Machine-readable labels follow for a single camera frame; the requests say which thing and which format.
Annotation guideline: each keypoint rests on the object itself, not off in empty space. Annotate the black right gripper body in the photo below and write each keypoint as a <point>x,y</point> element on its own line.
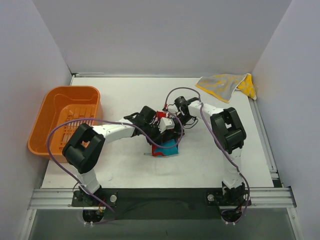
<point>176,127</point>

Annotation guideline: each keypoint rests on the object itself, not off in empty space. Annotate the red blue patterned towel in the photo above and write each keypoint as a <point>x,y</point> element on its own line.
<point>168,148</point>

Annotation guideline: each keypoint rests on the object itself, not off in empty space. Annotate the grey yellow towel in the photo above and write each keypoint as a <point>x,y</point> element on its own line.
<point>222,86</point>

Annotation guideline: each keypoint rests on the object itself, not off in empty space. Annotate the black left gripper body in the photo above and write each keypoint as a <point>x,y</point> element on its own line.
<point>158,136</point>

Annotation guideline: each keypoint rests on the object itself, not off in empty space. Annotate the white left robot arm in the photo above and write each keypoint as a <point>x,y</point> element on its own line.
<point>83,149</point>

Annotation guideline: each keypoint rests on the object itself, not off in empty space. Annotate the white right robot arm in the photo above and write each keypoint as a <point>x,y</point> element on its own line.
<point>227,130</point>

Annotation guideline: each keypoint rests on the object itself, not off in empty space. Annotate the aluminium front rail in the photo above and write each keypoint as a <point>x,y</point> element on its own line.
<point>66,198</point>

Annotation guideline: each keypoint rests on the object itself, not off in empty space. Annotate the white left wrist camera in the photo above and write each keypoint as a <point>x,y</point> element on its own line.
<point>166,124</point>

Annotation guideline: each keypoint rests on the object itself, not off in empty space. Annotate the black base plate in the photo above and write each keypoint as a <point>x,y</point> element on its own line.
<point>162,204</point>

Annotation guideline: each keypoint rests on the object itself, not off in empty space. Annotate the orange plastic basket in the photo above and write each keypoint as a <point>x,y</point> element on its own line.
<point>62,104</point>

